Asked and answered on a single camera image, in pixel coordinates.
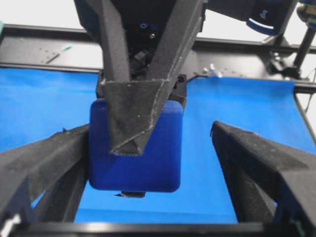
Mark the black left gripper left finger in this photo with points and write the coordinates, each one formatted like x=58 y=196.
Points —
x=43 y=181

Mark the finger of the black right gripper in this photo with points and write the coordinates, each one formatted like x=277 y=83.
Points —
x=126 y=194

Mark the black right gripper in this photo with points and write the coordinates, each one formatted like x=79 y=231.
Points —
x=133 y=35

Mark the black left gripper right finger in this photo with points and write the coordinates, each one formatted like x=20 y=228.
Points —
x=272 y=185

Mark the blue block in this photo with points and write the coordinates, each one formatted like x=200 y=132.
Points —
x=158 y=169

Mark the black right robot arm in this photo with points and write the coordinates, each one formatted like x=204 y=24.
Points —
x=269 y=17

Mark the blue table mat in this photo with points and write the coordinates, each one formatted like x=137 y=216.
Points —
x=265 y=107

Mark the black camera stand pole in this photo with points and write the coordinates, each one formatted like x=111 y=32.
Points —
x=284 y=65

